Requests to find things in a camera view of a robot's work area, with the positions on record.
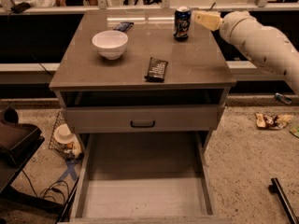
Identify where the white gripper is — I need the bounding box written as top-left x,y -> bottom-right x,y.
194,10 -> 250,45

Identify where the blue pepsi can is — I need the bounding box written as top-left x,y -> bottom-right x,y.
174,7 -> 192,41

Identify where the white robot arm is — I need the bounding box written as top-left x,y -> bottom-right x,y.
193,10 -> 299,94

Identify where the grey drawer cabinet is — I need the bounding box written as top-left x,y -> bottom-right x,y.
49,7 -> 237,224

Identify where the small can on floor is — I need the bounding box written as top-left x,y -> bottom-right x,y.
274,93 -> 292,105

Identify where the open grey middle drawer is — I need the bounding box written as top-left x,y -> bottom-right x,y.
62,132 -> 232,224

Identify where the dark chocolate bar wrapper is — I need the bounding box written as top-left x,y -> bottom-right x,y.
145,57 -> 168,82

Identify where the blue snack bar wrapper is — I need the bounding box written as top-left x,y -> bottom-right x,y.
113,21 -> 134,33

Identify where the white ceramic bowl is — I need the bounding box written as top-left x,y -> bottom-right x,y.
92,30 -> 128,60

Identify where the brown snack bag on floor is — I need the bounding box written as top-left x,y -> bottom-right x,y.
255,113 -> 293,130

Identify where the green packet on floor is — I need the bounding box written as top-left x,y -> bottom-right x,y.
290,125 -> 299,138

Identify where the black bar on floor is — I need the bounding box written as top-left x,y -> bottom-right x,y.
268,177 -> 299,224

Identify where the white cup in basket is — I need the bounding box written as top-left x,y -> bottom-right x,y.
53,124 -> 75,144

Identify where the black device on ledge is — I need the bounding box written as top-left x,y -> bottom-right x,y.
11,2 -> 31,14

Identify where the black tray on stand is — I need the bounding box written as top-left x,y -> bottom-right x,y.
0,106 -> 45,193

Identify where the closed grey drawer black handle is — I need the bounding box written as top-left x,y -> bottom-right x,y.
62,105 -> 224,133

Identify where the wire basket with items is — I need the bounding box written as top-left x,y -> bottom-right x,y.
49,113 -> 83,160

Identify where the black cable on floor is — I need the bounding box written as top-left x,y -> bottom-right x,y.
21,169 -> 71,203

